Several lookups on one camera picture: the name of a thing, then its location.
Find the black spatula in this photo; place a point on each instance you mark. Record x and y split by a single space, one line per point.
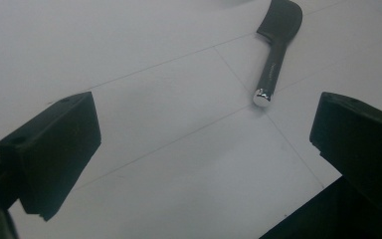
274 64

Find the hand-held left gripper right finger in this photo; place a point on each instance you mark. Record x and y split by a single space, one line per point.
361 146

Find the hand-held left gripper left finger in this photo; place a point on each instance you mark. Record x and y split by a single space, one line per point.
49 156

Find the white table cover board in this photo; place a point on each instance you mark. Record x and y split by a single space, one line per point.
179 159

